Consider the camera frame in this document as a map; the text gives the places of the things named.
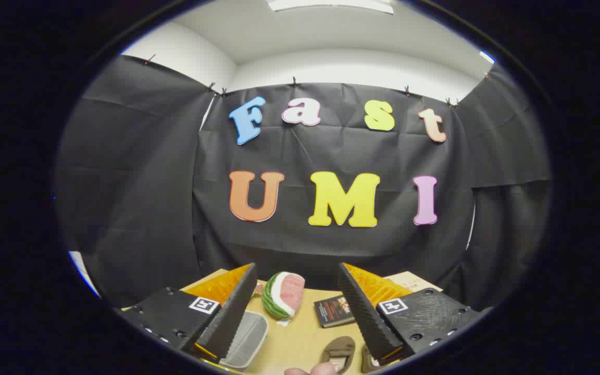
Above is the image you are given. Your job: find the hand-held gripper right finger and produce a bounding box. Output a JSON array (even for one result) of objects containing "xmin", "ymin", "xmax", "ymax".
[{"xmin": 337, "ymin": 263, "xmax": 483, "ymax": 365}]

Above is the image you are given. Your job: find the white fabric storage box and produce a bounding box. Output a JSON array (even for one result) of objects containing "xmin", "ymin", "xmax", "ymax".
[{"xmin": 219, "ymin": 311, "xmax": 269, "ymax": 370}]

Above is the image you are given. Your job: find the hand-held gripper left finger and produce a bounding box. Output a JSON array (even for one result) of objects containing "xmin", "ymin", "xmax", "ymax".
[{"xmin": 121, "ymin": 263, "xmax": 258, "ymax": 364}]

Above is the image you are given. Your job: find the watermelon slice plush toy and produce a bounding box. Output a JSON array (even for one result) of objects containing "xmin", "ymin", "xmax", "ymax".
[{"xmin": 261, "ymin": 271, "xmax": 306, "ymax": 326}]

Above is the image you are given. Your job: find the beige book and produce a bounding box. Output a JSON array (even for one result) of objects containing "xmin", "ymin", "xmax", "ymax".
[{"xmin": 383, "ymin": 271, "xmax": 442, "ymax": 293}]

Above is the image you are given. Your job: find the brown fuzzy shoe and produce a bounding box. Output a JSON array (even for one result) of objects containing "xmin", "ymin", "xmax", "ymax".
[
  {"xmin": 361, "ymin": 344, "xmax": 384, "ymax": 374},
  {"xmin": 322, "ymin": 336, "xmax": 356, "ymax": 374}
]

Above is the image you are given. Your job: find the black hardcover book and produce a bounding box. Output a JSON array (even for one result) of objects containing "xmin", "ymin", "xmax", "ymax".
[{"xmin": 314, "ymin": 295, "xmax": 355, "ymax": 329}]

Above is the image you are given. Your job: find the ceiling light panel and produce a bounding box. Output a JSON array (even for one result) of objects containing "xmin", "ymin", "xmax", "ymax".
[{"xmin": 266, "ymin": 0, "xmax": 395, "ymax": 15}]

